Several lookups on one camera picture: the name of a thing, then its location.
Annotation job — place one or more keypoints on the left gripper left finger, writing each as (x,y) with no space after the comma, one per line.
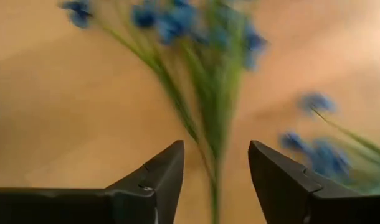
(131,202)

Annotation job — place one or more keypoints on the blue artificial flower bunch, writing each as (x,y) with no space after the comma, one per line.
(218,124)
(330,158)

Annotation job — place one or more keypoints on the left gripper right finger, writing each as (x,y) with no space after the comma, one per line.
(302,202)

